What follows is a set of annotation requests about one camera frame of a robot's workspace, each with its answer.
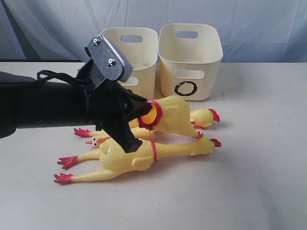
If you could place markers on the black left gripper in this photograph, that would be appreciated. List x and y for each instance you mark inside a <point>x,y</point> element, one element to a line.
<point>110,107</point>

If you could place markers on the headless yellow chicken body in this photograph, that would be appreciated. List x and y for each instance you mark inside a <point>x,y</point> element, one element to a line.
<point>171,105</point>

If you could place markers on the whole rubber chicken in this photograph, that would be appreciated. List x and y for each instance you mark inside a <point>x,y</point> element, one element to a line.
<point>116,162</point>
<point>198,119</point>

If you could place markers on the broken chicken head with tube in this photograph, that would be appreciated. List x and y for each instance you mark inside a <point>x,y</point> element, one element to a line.
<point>96,141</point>

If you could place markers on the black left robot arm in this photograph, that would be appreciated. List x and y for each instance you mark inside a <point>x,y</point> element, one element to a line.
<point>59,100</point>

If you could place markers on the whole rubber chicken front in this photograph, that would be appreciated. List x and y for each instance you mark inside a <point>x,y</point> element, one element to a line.
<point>116,162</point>

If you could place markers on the cream bin with X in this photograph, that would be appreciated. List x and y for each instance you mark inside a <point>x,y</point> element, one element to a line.
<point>140,46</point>

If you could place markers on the cream bin with O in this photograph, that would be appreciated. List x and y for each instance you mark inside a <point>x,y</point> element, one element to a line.
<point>190,55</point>

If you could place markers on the white backdrop curtain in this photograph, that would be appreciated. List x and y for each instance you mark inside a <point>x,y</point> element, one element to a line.
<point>250,30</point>

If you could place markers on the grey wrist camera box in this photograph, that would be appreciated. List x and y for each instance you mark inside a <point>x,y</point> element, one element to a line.
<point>106,62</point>

